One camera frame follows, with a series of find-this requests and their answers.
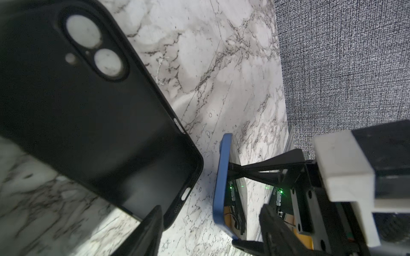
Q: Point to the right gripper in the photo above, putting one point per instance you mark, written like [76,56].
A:
[332,227]

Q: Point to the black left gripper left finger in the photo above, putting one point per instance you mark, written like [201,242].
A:
[145,239]

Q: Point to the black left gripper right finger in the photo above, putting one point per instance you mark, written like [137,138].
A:
[278,240]

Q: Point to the blue phone black screen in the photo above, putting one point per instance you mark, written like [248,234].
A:
[229,209]

